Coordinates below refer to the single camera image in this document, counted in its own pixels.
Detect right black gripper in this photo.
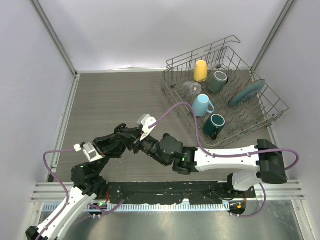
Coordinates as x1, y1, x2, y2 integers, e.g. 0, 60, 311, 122
117, 126, 169, 167

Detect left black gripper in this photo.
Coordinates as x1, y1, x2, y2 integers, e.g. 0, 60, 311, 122
90, 129, 126, 176

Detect black earbud charging case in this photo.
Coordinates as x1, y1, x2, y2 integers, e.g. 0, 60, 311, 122
114, 123, 127, 134

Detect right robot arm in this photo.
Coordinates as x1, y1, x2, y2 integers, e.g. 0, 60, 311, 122
131, 133, 288, 198

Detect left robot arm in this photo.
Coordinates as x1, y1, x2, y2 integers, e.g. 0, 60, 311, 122
25, 133, 126, 240

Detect light blue mug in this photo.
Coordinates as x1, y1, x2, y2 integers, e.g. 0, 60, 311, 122
192, 94, 215, 117

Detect clear glass cup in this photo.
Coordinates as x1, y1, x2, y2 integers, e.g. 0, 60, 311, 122
182, 81, 202, 97

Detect dark teal mug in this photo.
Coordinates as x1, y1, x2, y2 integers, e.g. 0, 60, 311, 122
203, 114, 226, 140

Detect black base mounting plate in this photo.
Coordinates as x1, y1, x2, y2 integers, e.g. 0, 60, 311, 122
104, 181, 256, 205

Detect yellow cup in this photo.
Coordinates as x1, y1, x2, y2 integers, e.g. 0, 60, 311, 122
193, 60, 208, 82

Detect dark grey-green mug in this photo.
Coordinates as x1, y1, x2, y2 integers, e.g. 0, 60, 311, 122
207, 71, 228, 93

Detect teal blue plate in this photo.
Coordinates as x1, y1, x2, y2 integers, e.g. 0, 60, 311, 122
228, 79, 266, 107

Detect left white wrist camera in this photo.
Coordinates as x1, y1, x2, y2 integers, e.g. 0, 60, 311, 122
73, 142, 103, 163

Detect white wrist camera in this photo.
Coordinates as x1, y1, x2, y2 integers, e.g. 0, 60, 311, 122
73, 142, 103, 163
137, 114, 157, 141

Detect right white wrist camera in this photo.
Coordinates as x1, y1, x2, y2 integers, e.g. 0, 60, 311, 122
137, 114, 157, 141

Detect white perforated cable strip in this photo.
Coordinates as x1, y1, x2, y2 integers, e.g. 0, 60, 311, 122
42, 201, 230, 213

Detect grey wire dish rack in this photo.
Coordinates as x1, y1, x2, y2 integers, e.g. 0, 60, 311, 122
161, 35, 289, 149

